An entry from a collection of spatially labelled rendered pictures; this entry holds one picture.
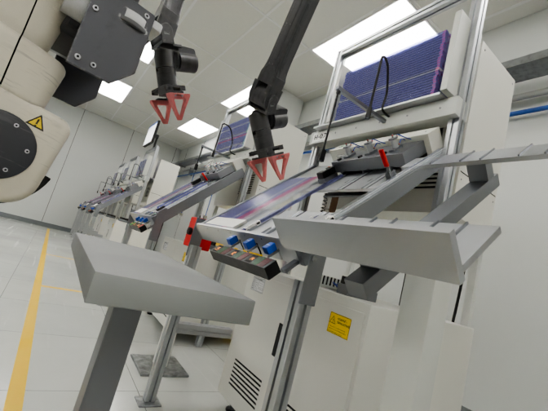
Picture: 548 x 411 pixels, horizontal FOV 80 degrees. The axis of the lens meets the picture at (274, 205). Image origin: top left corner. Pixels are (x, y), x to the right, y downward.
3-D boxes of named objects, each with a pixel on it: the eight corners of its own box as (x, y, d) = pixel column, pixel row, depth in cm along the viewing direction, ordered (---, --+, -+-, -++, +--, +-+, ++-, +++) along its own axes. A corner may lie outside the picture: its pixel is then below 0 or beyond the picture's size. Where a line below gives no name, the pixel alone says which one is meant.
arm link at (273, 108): (249, 85, 94) (270, 95, 90) (277, 85, 102) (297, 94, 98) (243, 125, 101) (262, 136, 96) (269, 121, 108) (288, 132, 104)
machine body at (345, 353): (319, 541, 86) (370, 304, 96) (212, 404, 144) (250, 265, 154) (446, 500, 121) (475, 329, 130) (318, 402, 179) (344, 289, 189)
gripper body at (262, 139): (266, 154, 105) (261, 131, 104) (285, 150, 97) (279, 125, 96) (249, 158, 102) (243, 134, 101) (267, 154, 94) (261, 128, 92)
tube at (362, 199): (305, 239, 59) (303, 233, 59) (300, 238, 60) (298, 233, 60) (447, 151, 85) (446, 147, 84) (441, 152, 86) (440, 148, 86)
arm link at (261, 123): (243, 113, 98) (255, 108, 93) (260, 112, 102) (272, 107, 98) (249, 136, 99) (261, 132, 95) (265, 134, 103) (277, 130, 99)
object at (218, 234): (300, 265, 84) (290, 240, 82) (202, 239, 139) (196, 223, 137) (303, 262, 84) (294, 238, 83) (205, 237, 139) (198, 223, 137)
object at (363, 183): (388, 201, 103) (384, 187, 101) (271, 201, 158) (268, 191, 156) (441, 164, 119) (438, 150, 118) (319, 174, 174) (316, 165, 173)
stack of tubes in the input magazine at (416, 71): (434, 93, 118) (448, 28, 122) (333, 121, 161) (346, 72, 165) (452, 109, 125) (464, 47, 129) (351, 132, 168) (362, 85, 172)
